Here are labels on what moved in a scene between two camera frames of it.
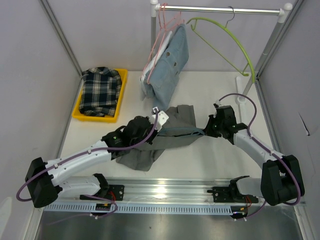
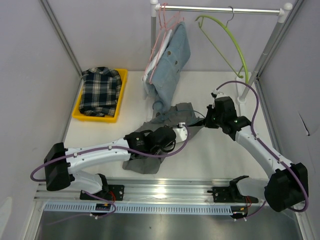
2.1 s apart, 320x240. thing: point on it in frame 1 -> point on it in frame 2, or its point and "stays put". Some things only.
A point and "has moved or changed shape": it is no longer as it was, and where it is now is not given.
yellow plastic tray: (77, 114) stays put
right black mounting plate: (226, 194) stays put
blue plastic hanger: (199, 132) -> (164, 115)
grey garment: (178, 130) has moved or changed shape
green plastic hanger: (241, 71) -> (200, 25)
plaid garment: (100, 91) stays put
